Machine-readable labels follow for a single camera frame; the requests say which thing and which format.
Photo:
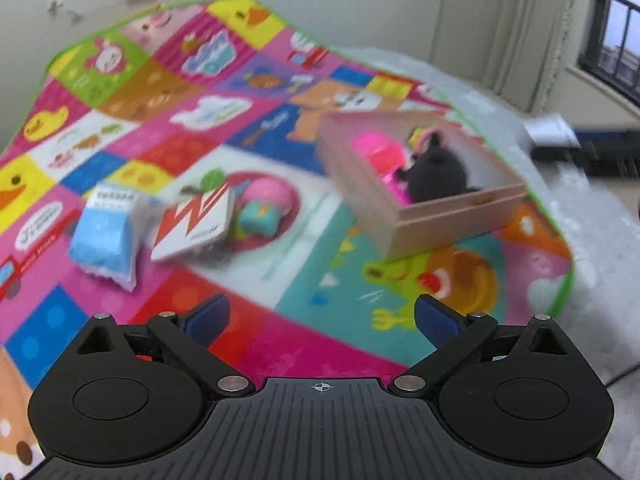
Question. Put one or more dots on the yellow and pink small toy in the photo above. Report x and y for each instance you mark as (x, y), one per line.
(418, 136)

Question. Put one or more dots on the blue and white packet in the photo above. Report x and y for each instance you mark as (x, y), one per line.
(102, 240)

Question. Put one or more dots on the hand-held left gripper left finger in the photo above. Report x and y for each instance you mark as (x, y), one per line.
(207, 319)

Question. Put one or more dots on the colourful cartoon play mat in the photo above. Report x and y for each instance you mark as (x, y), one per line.
(165, 125)

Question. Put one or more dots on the white paper card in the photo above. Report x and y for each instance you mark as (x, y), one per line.
(550, 131)

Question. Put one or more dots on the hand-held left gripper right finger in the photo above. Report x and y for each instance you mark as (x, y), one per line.
(439, 319)

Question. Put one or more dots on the beige curtain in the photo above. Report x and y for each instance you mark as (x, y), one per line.
(515, 35)

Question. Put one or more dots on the window with dark frame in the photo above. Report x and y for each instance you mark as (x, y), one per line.
(612, 35)

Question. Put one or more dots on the pink toy strainer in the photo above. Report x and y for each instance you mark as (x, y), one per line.
(375, 152)

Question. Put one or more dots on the black plush toy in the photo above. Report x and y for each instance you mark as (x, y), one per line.
(440, 172)

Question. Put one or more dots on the red and white card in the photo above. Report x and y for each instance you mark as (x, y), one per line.
(192, 220)

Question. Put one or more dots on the white patterned bedspread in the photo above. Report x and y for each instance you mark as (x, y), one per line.
(575, 220)

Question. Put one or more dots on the pink cardboard box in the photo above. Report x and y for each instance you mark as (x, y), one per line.
(450, 225)

